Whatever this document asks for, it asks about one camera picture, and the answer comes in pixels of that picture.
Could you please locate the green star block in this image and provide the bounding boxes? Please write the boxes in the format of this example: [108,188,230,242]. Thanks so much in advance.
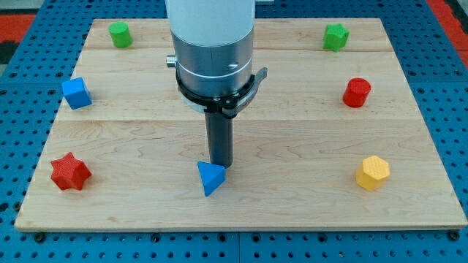
[323,23,350,52]

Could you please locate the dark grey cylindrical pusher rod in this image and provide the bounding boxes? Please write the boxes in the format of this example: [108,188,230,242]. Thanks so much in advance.
[205,113,233,168]

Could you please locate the light wooden board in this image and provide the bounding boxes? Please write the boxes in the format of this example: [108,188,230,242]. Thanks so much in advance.
[15,18,467,232]

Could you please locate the red cylinder block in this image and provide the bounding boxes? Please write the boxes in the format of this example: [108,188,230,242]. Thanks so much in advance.
[342,77,371,108]

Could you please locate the yellow hexagon block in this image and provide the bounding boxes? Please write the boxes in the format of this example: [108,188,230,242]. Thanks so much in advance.
[355,156,390,191]

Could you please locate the red star block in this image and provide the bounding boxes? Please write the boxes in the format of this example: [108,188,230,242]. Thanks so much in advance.
[50,152,92,191]

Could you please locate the blue cube block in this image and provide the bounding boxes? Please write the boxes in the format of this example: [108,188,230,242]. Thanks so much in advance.
[61,77,92,110]

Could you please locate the green cylinder block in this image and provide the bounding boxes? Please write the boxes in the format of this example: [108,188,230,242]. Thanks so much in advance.
[108,21,132,48]

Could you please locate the black clamp ring with lever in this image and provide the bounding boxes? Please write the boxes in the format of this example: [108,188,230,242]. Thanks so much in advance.
[175,66,268,120]

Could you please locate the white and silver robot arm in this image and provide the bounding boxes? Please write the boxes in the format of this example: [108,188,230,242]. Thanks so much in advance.
[165,0,255,99]

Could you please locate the blue triangle block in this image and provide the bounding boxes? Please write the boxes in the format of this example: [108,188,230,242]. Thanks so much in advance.
[197,161,226,197]

